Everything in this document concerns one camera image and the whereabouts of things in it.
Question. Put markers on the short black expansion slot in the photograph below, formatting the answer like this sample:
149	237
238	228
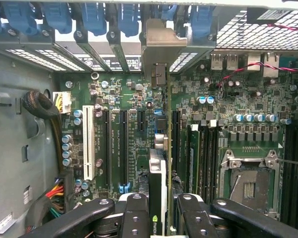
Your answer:
141	121

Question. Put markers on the perforated metal slot cover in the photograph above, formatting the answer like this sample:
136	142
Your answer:
183	62
62	60
34	58

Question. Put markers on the green motherboard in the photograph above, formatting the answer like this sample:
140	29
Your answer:
134	148

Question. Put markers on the white power connector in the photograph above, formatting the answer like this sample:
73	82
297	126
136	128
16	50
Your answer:
63	101

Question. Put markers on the CPU socket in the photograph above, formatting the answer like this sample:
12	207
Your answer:
250	188

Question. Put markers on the green RAM stick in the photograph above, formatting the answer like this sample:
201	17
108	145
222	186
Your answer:
195	161

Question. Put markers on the black expansion slot blue latch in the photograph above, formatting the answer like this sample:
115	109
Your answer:
123	148

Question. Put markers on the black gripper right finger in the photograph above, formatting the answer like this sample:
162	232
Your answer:
197	219

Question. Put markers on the metal rear port block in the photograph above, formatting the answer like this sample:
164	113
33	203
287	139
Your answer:
271	67
253	62

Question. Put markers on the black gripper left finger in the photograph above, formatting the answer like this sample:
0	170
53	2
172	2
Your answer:
135	218

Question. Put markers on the black and silver PC case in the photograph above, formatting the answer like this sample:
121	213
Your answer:
238	29

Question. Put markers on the metal USB port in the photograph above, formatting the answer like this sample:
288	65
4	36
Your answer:
216	62
232	62

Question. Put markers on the small black labelled module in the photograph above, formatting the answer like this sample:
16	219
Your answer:
255	16

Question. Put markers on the metal socket locking lever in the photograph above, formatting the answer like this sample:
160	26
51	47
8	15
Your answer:
293	162

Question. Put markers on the white expansion slot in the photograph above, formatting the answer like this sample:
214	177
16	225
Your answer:
88	138

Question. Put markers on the grey power supply unit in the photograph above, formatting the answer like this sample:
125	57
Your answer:
15	136

